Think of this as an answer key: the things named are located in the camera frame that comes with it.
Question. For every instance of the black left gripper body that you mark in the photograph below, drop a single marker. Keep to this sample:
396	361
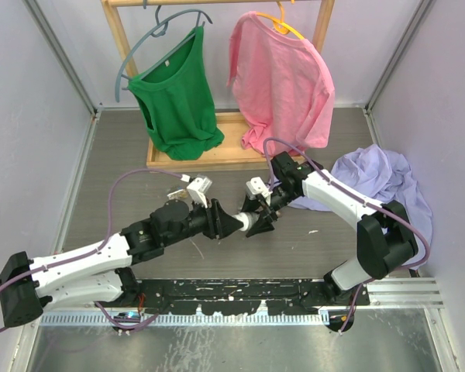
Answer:
201	219

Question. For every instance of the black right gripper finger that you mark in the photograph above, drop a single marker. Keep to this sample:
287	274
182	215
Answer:
258	224
253	204

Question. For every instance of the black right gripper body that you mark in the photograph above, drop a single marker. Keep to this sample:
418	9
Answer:
280	198

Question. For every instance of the white capped pill bottle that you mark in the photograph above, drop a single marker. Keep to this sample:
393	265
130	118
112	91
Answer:
248	219

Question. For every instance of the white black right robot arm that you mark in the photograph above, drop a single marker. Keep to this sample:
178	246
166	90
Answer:
385	240

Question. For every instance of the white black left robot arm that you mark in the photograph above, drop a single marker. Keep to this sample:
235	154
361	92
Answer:
27	285

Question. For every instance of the clear bottle of yellow capsules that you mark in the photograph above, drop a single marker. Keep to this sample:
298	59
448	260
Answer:
177	193

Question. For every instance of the wooden clothes rack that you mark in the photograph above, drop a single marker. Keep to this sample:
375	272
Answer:
230	156

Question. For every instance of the pink t-shirt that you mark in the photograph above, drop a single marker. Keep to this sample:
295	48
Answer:
282	86

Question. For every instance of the lavender crumpled cloth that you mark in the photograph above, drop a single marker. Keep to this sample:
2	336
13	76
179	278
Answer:
386	176

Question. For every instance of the green t-shirt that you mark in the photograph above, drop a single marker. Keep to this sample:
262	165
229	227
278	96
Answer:
177	104

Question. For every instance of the yellow clothes hanger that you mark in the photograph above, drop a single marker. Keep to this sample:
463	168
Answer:
279	23

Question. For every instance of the grey-blue clothes hanger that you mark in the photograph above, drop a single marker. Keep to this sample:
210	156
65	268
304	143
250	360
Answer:
172	20

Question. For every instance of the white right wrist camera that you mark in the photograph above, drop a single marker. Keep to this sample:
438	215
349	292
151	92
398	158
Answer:
256	186

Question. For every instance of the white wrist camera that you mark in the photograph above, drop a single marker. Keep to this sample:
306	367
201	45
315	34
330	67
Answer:
256	186
197	189

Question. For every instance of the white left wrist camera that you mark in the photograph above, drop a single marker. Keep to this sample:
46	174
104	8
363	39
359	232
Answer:
197	189

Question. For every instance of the white slotted cable duct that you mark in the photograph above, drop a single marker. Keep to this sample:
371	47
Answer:
261	318

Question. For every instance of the aluminium frame rail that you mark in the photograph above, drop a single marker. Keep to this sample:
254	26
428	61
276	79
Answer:
392	292

